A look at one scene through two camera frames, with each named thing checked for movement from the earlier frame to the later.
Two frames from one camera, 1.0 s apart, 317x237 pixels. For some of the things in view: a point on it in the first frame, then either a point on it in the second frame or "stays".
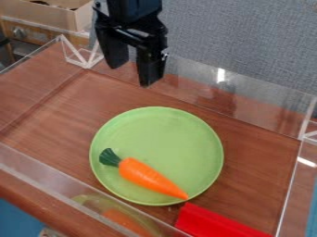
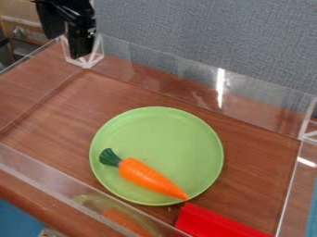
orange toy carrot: [140, 172] stays
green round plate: [174, 143] stays
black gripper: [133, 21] to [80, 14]
